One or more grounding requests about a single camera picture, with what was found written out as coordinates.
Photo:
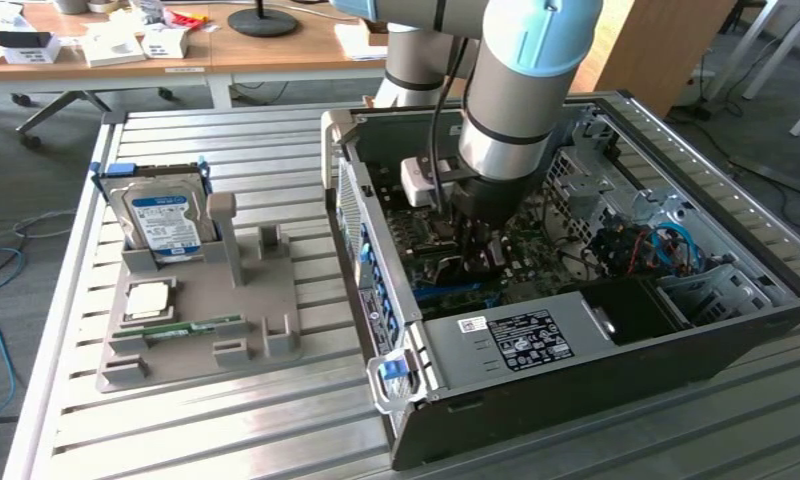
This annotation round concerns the wooden desk white frame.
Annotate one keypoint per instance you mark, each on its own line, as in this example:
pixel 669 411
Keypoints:
pixel 273 55

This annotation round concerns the tape roll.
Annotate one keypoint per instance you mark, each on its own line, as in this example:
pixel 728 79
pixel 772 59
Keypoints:
pixel 102 6

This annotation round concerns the black and white box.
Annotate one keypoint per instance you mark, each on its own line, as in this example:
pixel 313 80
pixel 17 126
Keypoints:
pixel 29 52

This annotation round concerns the metal drive cage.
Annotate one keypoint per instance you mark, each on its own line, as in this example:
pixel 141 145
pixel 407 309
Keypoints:
pixel 593 205

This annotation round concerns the grey cup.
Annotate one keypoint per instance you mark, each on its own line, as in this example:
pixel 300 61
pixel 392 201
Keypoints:
pixel 73 6

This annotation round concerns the grey power supply unit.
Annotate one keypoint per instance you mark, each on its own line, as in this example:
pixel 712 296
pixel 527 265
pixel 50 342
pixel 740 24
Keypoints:
pixel 460 345

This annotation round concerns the flat white box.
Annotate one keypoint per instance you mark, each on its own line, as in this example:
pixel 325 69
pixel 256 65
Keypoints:
pixel 113 50

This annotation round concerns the hard disk with blue caddy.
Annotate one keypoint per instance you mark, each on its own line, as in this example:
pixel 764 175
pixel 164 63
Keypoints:
pixel 162 220

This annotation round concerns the open black PC case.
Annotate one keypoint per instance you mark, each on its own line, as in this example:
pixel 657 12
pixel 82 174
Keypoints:
pixel 573 410

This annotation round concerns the long black heatsink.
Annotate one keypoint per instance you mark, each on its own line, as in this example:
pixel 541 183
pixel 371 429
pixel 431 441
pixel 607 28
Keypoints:
pixel 433 251

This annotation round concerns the white printed box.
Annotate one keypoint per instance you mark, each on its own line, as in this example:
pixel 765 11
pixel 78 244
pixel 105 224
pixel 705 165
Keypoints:
pixel 162 45

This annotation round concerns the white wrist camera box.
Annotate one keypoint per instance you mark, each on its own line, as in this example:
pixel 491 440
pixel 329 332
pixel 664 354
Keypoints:
pixel 416 182

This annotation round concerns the grey parts rack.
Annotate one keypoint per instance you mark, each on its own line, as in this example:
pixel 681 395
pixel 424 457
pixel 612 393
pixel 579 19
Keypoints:
pixel 200 300

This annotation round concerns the green RAM stick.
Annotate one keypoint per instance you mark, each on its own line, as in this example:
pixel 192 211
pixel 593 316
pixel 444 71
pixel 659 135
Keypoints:
pixel 186 327

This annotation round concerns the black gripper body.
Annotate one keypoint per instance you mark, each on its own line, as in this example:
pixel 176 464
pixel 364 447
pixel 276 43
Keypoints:
pixel 489 200

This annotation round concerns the white paper stack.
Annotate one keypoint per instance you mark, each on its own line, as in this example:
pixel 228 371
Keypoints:
pixel 360 42

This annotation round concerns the clear plastic bag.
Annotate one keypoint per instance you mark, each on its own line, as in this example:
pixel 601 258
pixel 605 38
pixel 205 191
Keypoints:
pixel 148 11

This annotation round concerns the silver CPU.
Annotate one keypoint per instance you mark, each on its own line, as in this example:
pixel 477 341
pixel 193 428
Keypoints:
pixel 148 301

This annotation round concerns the red plastic item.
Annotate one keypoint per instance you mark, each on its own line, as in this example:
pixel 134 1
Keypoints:
pixel 188 20

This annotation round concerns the wooden cabinet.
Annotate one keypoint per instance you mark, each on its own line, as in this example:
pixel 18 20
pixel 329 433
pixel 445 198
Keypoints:
pixel 667 50

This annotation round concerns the white papers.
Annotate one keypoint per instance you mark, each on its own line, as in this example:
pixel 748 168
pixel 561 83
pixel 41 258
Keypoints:
pixel 0 17

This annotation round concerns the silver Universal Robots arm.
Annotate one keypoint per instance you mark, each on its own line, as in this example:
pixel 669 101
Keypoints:
pixel 520 100

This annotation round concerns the blue expansion slot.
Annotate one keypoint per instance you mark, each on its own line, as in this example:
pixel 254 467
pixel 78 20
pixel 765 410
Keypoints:
pixel 440 293

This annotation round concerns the CPU socket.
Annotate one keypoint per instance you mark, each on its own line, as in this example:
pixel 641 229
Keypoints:
pixel 440 232

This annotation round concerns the Nvidia graphics card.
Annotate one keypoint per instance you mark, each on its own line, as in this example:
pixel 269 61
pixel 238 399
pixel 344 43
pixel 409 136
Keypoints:
pixel 449 275

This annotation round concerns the grey disk bay trays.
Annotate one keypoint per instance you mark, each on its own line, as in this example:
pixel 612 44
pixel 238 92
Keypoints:
pixel 720 295

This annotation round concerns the green Dell motherboard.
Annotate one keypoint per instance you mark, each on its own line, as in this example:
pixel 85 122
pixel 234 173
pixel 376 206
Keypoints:
pixel 540 250

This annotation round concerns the white frame table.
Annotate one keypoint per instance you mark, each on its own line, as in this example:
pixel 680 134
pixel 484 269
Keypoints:
pixel 775 52

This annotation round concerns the black round lamp base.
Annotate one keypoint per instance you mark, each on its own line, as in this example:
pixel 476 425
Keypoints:
pixel 262 24

